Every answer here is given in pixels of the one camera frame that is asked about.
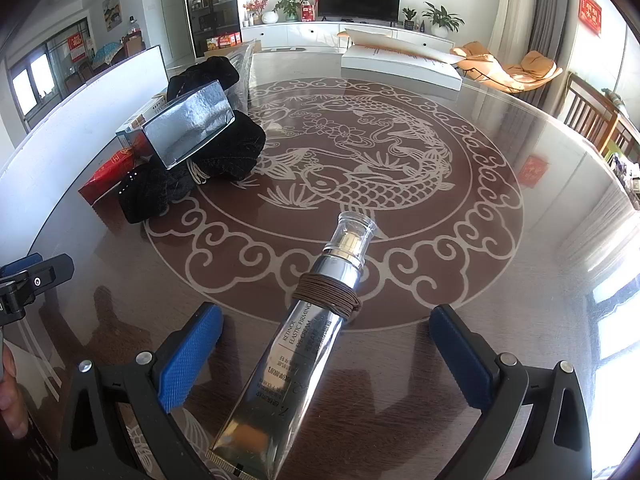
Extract green potted plant left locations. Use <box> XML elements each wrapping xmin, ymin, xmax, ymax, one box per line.
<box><xmin>273</xmin><ymin>0</ymin><xmax>305</xmax><ymax>22</ymax></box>

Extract black display cabinet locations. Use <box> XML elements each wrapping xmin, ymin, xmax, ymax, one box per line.
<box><xmin>186</xmin><ymin>0</ymin><xmax>240</xmax><ymax>58</ymax></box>

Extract white cardboard storage box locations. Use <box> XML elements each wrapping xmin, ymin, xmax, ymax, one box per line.
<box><xmin>0</xmin><ymin>46</ymin><xmax>167</xmax><ymax>264</ymax></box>

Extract person's hand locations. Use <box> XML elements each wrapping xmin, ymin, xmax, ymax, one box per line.
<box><xmin>0</xmin><ymin>346</ymin><xmax>28</xmax><ymax>440</ymax></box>

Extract white tv cabinet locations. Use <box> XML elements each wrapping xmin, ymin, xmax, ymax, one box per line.
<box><xmin>241</xmin><ymin>20</ymin><xmax>457</xmax><ymax>53</ymax></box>

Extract silver cosmetic tube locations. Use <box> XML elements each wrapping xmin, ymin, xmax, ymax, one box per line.
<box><xmin>207</xmin><ymin>211</ymin><xmax>376</xmax><ymax>479</ymax></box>

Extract black velvet pouch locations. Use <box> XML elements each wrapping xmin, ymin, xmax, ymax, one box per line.
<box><xmin>166</xmin><ymin>56</ymin><xmax>266</xmax><ymax>184</ymax></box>

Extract wooden chair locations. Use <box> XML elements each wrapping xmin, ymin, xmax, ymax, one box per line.
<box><xmin>558</xmin><ymin>73</ymin><xmax>639</xmax><ymax>162</ymax></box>

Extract black television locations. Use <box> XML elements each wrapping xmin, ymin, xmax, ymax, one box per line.
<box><xmin>316</xmin><ymin>0</ymin><xmax>403</xmax><ymax>23</ymax></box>

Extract green potted plant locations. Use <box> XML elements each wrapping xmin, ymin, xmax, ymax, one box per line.
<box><xmin>422</xmin><ymin>1</ymin><xmax>465</xmax><ymax>38</ymax></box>
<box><xmin>273</xmin><ymin>0</ymin><xmax>305</xmax><ymax>22</ymax></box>

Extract red flower vase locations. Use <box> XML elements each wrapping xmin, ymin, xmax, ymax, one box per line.
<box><xmin>243</xmin><ymin>0</ymin><xmax>269</xmax><ymax>26</ymax></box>

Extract dining table with chairs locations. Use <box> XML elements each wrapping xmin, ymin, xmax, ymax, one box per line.
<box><xmin>64</xmin><ymin>29</ymin><xmax>145</xmax><ymax>92</ymax></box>

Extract black knit sock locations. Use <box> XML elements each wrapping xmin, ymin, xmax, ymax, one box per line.
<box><xmin>117</xmin><ymin>159</ymin><xmax>195</xmax><ymax>224</ymax></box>

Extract blue white medicine box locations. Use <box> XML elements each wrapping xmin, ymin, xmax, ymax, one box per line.
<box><xmin>116</xmin><ymin>91</ymin><xmax>167</xmax><ymax>148</ymax></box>

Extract green potted plant right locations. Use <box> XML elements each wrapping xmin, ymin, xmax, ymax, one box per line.
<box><xmin>422</xmin><ymin>1</ymin><xmax>465</xmax><ymax>38</ymax></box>

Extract brown hair tie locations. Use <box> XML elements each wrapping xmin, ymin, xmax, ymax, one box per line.
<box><xmin>290</xmin><ymin>273</ymin><xmax>362</xmax><ymax>322</ymax></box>

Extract orange lounge chair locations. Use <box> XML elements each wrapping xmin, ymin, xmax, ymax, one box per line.
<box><xmin>450</xmin><ymin>41</ymin><xmax>563</xmax><ymax>94</ymax></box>

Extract silver foil box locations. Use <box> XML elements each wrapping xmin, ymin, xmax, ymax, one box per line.
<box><xmin>142</xmin><ymin>80</ymin><xmax>235</xmax><ymax>170</ymax></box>

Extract red packet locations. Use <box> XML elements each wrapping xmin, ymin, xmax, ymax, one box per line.
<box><xmin>78</xmin><ymin>148</ymin><xmax>136</xmax><ymax>205</ymax></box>

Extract white flat box lid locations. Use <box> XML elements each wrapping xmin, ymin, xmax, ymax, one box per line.
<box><xmin>338</xmin><ymin>28</ymin><xmax>462</xmax><ymax>91</ymax></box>

